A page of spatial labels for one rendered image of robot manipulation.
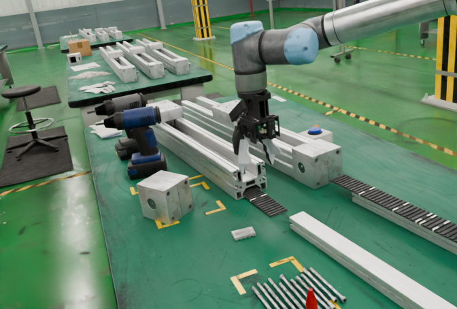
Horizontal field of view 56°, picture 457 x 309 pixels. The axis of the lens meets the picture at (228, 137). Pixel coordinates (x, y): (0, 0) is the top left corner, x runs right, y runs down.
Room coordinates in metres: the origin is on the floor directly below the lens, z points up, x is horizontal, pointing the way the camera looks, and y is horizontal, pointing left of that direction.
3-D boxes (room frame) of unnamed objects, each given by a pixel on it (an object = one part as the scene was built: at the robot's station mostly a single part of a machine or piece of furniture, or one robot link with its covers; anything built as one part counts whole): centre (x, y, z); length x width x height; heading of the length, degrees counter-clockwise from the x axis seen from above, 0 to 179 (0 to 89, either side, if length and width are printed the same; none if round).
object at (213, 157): (1.40, 0.13, 0.82); 0.80 x 0.10 x 0.09; 26
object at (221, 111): (1.48, -0.04, 0.87); 0.16 x 0.11 x 0.07; 26
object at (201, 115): (1.48, -0.04, 0.82); 0.80 x 0.10 x 0.09; 26
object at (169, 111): (1.62, 0.24, 0.87); 0.16 x 0.11 x 0.07; 26
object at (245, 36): (0.98, -0.07, 1.18); 0.09 x 0.08 x 0.11; 56
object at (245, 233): (0.85, -0.01, 0.78); 0.05 x 0.03 x 0.01; 101
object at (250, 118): (0.98, -0.07, 1.02); 0.09 x 0.08 x 0.12; 26
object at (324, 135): (1.28, -0.27, 0.81); 0.10 x 0.08 x 0.06; 116
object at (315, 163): (1.09, -0.24, 0.83); 0.12 x 0.09 x 0.10; 116
